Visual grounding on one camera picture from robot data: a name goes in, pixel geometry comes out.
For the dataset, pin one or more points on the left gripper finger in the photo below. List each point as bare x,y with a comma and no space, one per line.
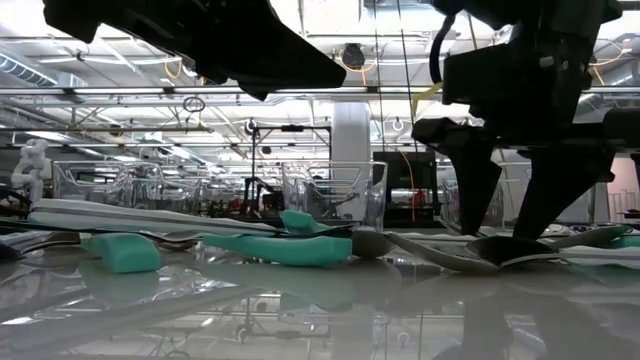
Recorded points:
260,55

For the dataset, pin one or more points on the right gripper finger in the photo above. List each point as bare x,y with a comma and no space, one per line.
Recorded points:
475,175
560,190

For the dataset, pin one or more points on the spoons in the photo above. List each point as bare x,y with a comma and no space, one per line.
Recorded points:
125,216

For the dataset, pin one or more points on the clear plastic bin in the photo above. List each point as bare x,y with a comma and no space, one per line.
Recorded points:
90,190
350,200
502,210

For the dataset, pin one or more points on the white humanoid robot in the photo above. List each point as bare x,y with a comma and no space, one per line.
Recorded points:
32,160

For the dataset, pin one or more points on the white building column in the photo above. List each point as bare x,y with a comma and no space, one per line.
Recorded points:
350,130

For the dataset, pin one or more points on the black background robot arm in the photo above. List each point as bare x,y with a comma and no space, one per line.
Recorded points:
250,192

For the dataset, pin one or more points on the black metal camera rig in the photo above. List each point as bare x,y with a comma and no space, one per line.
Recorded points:
292,128

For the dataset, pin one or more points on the silver ventilation duct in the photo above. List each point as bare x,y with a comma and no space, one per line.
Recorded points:
25,70

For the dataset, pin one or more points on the black equipment rack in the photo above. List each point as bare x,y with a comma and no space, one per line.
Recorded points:
395,175

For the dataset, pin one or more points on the long ceiling light strip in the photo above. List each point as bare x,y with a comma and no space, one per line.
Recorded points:
125,90

